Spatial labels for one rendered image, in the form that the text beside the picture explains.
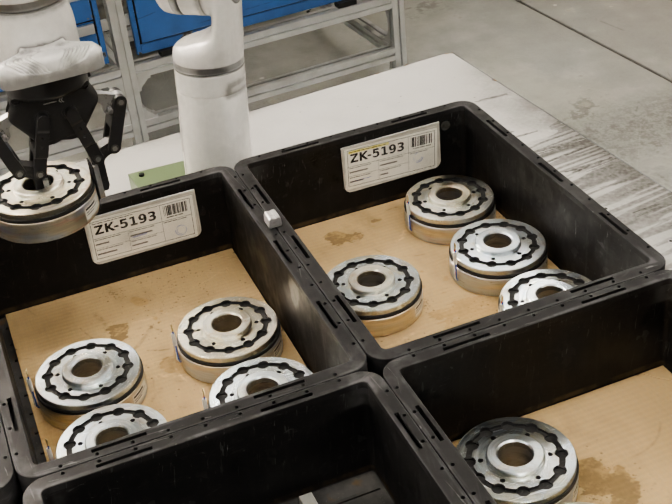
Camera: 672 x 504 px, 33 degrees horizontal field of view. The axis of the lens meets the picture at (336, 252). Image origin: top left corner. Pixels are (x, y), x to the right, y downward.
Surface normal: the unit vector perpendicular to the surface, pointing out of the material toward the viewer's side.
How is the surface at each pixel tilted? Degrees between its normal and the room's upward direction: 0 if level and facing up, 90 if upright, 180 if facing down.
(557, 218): 90
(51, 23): 82
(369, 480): 0
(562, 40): 0
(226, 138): 89
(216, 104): 89
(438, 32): 0
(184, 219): 90
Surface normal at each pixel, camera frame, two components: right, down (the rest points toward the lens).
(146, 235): 0.38, 0.49
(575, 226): -0.92, 0.28
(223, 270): -0.09, -0.83
